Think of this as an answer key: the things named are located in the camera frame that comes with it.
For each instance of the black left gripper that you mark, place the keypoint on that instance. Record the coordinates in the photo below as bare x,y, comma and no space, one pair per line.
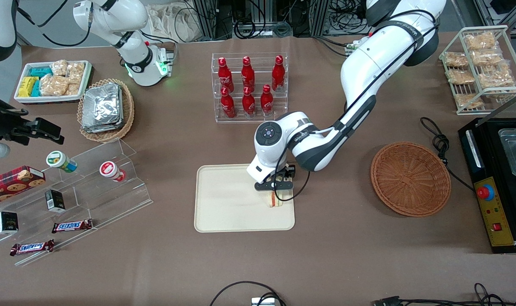
289,172

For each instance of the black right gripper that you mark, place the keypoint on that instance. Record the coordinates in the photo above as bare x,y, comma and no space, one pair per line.
6,126

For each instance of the triangular sandwich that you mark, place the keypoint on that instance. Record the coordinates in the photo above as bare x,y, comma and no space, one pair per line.
275,199

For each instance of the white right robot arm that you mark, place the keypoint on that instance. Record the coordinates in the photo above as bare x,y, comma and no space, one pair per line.
113,17

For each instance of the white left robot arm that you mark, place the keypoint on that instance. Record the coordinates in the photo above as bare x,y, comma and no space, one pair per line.
368,63

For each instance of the cream plastic tray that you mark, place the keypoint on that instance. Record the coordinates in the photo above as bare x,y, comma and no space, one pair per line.
228,204

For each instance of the oval light wicker basket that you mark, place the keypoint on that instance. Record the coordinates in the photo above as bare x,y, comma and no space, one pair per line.
106,137

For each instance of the round brown wicker basket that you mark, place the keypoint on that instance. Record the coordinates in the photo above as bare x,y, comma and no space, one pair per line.
411,178

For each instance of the green lid yogurt cup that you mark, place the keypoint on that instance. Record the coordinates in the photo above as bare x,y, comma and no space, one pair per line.
58,160

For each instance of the white rectangular snack bin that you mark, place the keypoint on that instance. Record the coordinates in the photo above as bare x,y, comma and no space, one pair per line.
49,100

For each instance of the teal snack packet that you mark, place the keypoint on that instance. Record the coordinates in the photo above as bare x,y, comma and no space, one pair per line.
36,89
41,71

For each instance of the yellow snack packet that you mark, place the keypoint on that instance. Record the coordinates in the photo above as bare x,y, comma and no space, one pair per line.
27,86

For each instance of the clear rice cracker bag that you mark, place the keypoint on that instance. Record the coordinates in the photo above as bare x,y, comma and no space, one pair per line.
76,71
73,89
58,67
53,86

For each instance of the red tartan cookie box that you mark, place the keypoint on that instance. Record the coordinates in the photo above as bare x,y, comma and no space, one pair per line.
11,182

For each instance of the small black carton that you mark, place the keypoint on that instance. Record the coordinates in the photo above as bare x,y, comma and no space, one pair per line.
55,200
7,223

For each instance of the red lid yogurt cup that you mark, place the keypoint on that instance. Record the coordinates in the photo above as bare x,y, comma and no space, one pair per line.
109,169

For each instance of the red cola bottle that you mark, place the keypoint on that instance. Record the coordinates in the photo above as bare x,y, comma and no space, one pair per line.
249,104
228,106
226,76
266,102
248,74
278,74

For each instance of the Snickers chocolate bar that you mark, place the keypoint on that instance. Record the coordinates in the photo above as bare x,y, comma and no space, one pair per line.
32,247
72,226

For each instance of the clear acrylic stepped stand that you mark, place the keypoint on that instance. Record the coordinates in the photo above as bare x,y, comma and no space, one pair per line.
113,199

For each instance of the clear acrylic bottle rack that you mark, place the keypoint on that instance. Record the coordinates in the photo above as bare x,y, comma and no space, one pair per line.
258,68

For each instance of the beige cloth bag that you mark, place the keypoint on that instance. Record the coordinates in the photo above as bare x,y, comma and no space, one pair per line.
172,21

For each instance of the red emergency stop button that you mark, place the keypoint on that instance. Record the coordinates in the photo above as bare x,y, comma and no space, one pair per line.
486,192

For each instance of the black machine with yellow panel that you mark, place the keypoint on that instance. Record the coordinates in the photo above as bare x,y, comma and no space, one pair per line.
498,225

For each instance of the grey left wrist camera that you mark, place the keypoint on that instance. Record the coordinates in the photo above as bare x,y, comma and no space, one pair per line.
258,170

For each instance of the aluminium frame post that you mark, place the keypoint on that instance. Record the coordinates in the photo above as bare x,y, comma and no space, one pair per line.
206,17
319,17

